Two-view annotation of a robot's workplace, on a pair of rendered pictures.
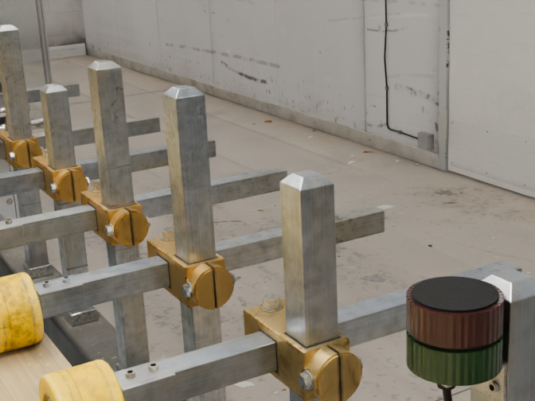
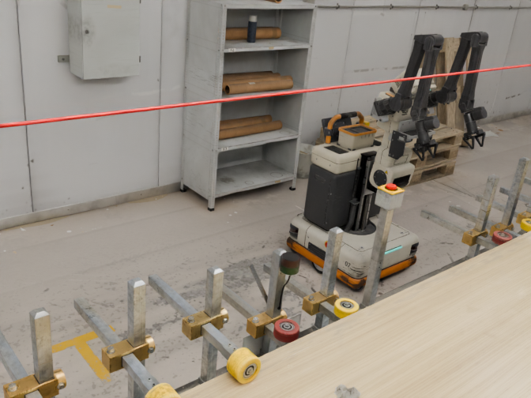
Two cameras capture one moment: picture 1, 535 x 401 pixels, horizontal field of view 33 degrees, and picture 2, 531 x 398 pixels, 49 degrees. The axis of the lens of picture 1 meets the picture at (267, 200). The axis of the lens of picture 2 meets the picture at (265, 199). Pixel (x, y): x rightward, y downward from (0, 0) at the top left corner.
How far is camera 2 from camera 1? 1.83 m
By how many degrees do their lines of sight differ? 94
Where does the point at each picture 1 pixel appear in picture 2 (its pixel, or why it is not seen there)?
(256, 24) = not seen: outside the picture
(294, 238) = (219, 286)
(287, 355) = (216, 321)
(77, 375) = (247, 353)
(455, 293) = (291, 256)
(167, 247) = (122, 351)
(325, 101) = not seen: outside the picture
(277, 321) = (201, 319)
